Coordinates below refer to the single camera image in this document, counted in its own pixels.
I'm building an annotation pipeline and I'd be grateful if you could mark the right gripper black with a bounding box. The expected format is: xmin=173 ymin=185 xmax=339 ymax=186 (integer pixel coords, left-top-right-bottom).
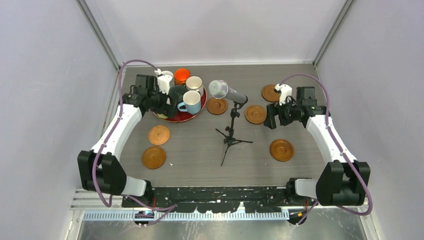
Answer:
xmin=264 ymin=96 xmax=302 ymax=130

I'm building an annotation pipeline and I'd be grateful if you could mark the wooden coaster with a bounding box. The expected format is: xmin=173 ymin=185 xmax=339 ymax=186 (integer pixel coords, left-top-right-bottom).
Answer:
xmin=206 ymin=97 xmax=228 ymax=115
xmin=141 ymin=146 xmax=167 ymax=170
xmin=261 ymin=84 xmax=280 ymax=103
xmin=269 ymin=139 xmax=295 ymax=162
xmin=244 ymin=105 xmax=267 ymax=125

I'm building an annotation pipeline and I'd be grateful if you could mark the woven rattan coaster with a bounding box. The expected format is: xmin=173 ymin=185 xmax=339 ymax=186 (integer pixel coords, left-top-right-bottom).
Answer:
xmin=147 ymin=125 xmax=171 ymax=146

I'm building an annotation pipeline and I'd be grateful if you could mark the microphone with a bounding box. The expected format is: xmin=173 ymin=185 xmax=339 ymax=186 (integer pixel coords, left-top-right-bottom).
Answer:
xmin=208 ymin=80 xmax=253 ymax=167

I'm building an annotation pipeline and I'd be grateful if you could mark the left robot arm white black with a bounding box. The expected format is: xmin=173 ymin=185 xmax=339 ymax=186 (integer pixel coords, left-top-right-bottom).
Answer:
xmin=77 ymin=71 xmax=182 ymax=207

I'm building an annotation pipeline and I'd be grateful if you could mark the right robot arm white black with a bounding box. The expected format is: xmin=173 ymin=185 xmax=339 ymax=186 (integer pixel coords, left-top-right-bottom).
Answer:
xmin=263 ymin=84 xmax=371 ymax=206

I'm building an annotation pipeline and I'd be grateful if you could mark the dark green cup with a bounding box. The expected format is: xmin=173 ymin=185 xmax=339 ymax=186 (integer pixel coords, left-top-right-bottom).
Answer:
xmin=168 ymin=85 xmax=187 ymax=106

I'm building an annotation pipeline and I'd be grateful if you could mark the orange cup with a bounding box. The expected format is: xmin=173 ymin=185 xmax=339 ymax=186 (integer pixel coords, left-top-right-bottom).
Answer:
xmin=173 ymin=68 xmax=191 ymax=86

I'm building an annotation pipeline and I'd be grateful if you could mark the white cup brown rim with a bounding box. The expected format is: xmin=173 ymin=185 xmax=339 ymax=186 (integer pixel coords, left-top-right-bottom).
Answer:
xmin=185 ymin=75 xmax=204 ymax=97

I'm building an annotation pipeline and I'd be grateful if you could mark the white cup back left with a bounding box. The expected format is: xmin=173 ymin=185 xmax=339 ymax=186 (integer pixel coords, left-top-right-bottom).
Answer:
xmin=161 ymin=70 xmax=174 ymax=79

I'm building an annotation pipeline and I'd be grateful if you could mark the yellow mug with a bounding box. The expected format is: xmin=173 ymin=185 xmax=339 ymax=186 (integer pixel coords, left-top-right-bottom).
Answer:
xmin=156 ymin=113 xmax=168 ymax=120

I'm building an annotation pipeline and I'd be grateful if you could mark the light blue mug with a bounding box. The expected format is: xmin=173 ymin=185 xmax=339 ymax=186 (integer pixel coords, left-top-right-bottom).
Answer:
xmin=177 ymin=90 xmax=201 ymax=115

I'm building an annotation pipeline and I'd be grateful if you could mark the red round tray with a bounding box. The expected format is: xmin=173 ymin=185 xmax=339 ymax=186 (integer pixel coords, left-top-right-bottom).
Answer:
xmin=153 ymin=88 xmax=208 ymax=123

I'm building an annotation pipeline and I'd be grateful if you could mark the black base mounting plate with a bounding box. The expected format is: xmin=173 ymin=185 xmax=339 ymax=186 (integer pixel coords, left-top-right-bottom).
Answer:
xmin=137 ymin=186 xmax=315 ymax=214

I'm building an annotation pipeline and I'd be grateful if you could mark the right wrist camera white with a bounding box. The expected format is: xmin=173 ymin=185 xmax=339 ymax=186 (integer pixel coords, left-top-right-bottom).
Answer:
xmin=274 ymin=83 xmax=293 ymax=106

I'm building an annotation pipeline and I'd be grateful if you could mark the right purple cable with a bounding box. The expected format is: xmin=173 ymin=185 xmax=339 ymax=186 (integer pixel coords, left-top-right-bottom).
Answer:
xmin=278 ymin=73 xmax=374 ymax=228

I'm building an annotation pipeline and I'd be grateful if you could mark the purple cable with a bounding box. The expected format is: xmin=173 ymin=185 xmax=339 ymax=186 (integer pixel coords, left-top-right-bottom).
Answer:
xmin=91 ymin=59 xmax=178 ymax=227
xmin=278 ymin=73 xmax=374 ymax=228

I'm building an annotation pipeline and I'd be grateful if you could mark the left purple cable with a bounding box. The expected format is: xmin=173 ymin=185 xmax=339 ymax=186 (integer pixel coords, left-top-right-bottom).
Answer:
xmin=91 ymin=59 xmax=178 ymax=227

